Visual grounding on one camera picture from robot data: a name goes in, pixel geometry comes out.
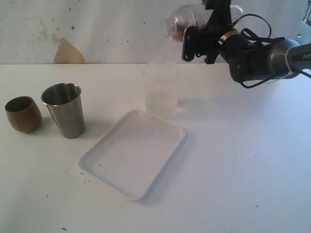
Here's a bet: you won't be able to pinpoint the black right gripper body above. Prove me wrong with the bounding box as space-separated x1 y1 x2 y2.
196 14 235 65

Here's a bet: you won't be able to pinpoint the clear plastic measuring cup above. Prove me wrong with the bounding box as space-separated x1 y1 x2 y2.
192 3 243 29

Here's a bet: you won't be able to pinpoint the brown cereal contents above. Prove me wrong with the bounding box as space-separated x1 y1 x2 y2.
170 27 187 42

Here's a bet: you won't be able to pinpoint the stainless steel cup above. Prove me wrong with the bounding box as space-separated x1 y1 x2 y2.
41 83 85 139

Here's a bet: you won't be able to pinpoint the brown wooden cup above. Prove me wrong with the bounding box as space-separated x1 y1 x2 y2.
5 96 42 133

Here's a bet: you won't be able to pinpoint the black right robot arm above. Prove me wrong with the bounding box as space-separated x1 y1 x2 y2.
197 0 311 85

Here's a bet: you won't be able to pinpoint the translucent plastic container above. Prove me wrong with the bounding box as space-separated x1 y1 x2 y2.
143 60 180 119

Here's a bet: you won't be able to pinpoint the white plastic tray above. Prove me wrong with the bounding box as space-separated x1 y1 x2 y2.
77 110 186 201

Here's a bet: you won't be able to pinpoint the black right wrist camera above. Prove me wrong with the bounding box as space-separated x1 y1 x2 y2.
182 26 202 62

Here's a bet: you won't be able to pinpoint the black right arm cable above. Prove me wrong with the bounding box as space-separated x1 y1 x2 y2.
230 14 311 88

